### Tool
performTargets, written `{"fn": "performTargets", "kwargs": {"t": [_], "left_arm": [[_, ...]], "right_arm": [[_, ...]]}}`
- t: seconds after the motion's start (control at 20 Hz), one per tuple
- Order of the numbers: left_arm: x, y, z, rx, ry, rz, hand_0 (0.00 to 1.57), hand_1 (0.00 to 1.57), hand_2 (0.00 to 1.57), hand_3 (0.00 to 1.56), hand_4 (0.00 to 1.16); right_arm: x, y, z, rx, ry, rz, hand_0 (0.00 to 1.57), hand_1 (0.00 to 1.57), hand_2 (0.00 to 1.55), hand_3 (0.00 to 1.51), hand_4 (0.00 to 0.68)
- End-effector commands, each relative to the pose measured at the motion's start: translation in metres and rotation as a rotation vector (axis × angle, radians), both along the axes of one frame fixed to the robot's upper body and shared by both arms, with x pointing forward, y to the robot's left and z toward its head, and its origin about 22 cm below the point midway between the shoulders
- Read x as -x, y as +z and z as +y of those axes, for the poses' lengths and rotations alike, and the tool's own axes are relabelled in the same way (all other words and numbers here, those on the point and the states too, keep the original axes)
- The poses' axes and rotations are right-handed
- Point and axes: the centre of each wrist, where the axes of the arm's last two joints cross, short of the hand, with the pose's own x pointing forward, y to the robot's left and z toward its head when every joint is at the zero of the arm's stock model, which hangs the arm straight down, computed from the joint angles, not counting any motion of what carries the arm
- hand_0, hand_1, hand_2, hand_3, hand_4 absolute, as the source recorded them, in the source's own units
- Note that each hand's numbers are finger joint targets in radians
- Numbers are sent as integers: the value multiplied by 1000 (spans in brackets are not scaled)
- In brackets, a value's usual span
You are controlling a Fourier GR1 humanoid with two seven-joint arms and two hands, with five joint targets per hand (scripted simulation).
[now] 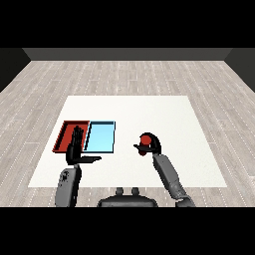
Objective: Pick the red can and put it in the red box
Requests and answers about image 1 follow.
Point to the light blue shallow open box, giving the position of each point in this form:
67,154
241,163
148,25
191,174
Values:
100,136

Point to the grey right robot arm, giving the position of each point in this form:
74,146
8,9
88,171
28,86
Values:
169,177

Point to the red can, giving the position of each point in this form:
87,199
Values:
143,143

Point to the dark grey robot body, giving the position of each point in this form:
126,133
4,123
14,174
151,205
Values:
127,201

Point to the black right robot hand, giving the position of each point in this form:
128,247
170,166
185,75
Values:
154,143

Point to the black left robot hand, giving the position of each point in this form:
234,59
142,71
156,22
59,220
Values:
75,147

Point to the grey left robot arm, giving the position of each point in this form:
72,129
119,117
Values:
68,186

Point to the red shallow open box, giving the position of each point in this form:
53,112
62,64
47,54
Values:
64,136

